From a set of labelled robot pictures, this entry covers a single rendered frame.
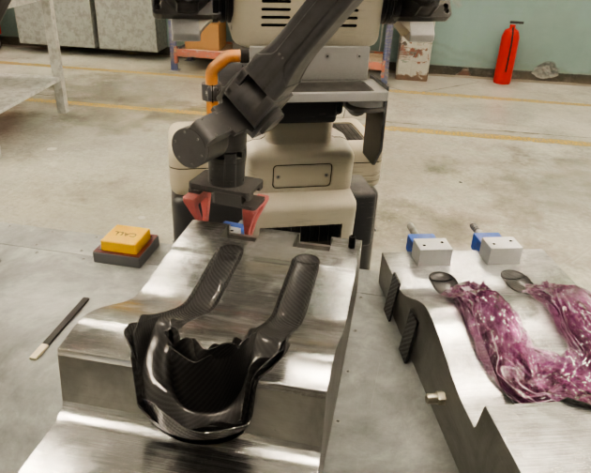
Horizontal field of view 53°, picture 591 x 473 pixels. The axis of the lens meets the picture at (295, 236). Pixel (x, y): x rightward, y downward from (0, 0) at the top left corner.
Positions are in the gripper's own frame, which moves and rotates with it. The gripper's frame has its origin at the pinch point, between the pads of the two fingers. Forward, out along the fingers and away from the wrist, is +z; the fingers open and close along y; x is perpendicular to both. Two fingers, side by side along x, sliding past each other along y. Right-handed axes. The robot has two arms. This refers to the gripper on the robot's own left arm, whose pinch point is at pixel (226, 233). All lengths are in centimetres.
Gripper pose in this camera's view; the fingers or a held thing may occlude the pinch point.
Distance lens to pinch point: 97.8
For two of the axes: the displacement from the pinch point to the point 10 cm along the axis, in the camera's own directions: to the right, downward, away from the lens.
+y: 9.5, 1.9, -2.4
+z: -0.6, 8.9, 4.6
